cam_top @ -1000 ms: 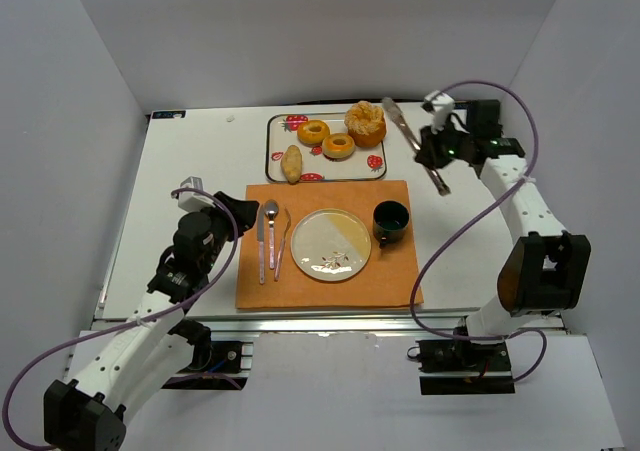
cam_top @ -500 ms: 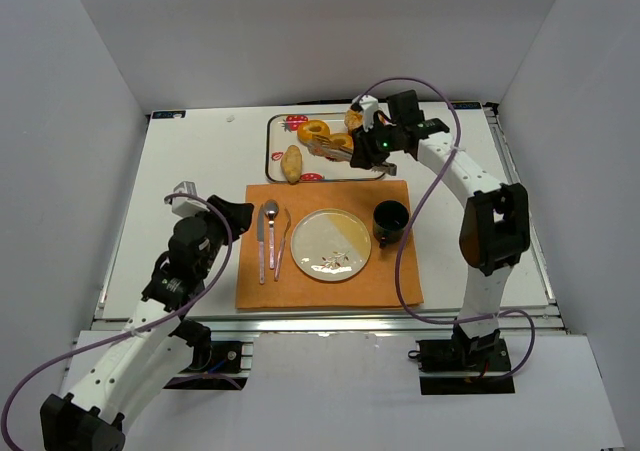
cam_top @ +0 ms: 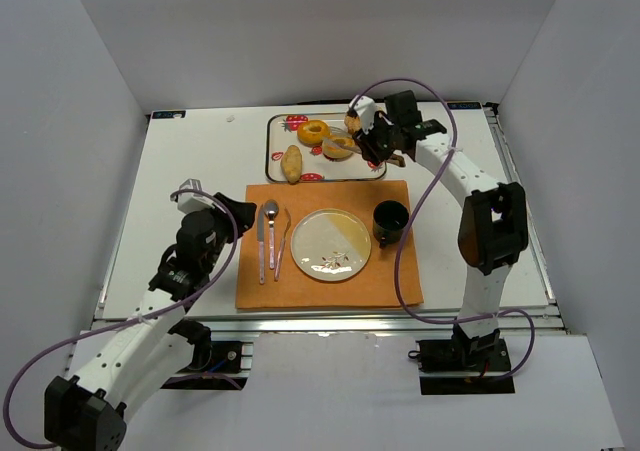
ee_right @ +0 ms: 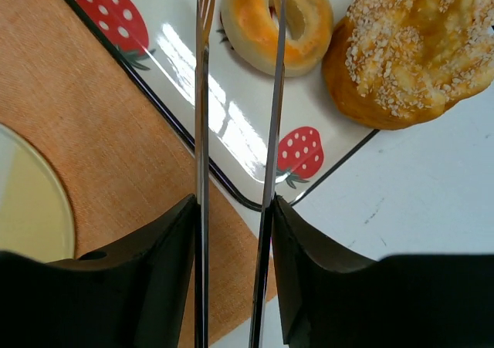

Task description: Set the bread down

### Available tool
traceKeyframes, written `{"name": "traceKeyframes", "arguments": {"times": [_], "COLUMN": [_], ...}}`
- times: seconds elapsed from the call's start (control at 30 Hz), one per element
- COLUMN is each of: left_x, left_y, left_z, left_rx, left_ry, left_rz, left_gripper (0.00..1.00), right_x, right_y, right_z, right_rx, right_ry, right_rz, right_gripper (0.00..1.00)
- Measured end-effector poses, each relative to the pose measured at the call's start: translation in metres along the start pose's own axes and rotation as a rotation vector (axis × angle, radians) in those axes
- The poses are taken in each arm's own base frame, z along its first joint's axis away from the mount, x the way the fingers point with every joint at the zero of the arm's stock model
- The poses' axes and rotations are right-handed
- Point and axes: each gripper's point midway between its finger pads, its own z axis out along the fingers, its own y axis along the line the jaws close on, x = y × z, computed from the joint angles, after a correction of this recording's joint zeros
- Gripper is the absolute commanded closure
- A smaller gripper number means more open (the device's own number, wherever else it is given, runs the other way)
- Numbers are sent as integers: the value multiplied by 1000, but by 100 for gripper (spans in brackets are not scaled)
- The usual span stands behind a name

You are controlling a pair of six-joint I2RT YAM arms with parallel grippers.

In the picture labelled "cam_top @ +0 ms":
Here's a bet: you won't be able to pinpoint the metal tongs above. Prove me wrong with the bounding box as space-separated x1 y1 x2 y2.
321 133 406 169

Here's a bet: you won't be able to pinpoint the yellow ring donut front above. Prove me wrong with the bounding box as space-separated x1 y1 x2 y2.
322 134 355 160

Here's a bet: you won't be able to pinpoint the yellow ring donut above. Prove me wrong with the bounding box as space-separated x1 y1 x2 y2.
322 134 355 160
297 120 331 146

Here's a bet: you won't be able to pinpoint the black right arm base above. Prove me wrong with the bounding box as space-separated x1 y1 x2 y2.
407 328 515 396

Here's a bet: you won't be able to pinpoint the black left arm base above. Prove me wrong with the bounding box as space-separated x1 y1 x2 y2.
162 320 252 391

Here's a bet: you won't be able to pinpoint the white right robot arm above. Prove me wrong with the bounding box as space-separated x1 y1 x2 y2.
348 91 529 355

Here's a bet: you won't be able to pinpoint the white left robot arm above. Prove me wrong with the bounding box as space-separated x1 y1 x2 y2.
44 189 257 450

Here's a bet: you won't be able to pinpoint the oblong bread roll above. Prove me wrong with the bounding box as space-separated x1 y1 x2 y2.
280 145 303 184

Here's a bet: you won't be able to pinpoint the tall sugared bundt cake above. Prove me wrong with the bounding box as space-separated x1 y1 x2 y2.
344 104 384 134

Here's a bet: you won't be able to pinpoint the dark green mug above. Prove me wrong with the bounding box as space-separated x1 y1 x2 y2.
372 200 410 248

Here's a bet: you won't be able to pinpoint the orange cloth placemat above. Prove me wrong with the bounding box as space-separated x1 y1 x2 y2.
235 180 409 311

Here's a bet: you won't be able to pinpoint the strawberry pattern tray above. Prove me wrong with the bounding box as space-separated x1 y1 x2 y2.
265 113 387 184

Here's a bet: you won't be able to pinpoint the round white yellow plate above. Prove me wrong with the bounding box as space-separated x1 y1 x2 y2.
290 208 372 282

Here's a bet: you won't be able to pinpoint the knife with pink handle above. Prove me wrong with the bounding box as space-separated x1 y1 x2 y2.
256 205 265 285

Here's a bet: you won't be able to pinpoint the spoon with pink handle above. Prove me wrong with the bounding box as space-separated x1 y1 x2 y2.
264 199 279 270

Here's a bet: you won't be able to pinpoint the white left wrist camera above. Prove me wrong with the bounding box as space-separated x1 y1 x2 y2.
170 178 212 215

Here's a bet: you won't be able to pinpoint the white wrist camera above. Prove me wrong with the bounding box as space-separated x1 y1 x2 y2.
170 178 212 215
344 96 378 134

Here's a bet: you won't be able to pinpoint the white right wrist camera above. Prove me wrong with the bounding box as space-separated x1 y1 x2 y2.
344 96 378 134

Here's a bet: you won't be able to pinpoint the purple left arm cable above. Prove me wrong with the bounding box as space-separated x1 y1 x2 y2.
2 188 240 450

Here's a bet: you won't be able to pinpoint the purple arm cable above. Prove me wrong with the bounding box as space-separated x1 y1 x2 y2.
2 188 240 450
347 77 536 385

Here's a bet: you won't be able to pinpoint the fork with pink handle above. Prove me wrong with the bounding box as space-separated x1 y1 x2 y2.
274 206 291 282

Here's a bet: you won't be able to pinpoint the yellow ring donut back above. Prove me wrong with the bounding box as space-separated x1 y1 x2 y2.
297 120 331 146

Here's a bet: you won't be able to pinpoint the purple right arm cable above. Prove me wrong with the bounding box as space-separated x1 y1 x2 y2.
347 77 536 385

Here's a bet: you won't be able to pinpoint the aluminium frame rail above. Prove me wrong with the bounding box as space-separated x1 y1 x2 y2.
89 310 566 335

